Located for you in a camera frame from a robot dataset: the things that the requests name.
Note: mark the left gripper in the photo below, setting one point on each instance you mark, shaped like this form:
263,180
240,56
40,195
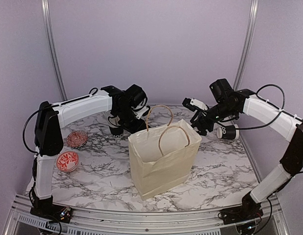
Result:
140,126

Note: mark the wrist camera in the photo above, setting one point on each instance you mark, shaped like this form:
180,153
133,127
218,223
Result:
194,104
142,111

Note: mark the front aluminium rail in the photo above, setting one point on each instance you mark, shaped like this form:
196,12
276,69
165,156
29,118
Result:
86,221

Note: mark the cream paper bag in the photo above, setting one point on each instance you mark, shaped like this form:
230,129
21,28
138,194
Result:
161,157

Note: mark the red patterned bowl dark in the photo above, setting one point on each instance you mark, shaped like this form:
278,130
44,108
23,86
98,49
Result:
77,139

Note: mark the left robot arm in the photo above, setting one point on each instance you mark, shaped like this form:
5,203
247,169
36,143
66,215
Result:
125,110

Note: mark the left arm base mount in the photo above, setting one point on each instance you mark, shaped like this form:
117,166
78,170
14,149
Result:
47,209

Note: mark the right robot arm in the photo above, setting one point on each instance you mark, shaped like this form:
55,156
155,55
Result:
231,103

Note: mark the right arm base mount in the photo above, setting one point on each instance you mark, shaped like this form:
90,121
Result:
248,210

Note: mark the aluminium frame post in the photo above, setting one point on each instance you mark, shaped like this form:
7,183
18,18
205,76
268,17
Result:
52,48
247,43

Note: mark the right aluminium frame post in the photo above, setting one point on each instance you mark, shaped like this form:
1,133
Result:
247,43

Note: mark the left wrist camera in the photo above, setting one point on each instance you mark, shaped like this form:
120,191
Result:
142,111

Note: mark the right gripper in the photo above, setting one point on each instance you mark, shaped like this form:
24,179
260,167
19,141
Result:
199,122

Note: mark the black cup holding straws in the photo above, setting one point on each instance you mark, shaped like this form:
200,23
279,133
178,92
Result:
116,129

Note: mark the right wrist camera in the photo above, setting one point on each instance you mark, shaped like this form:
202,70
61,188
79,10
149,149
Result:
194,104

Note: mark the left aluminium frame post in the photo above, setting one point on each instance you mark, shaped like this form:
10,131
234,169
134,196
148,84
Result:
52,48

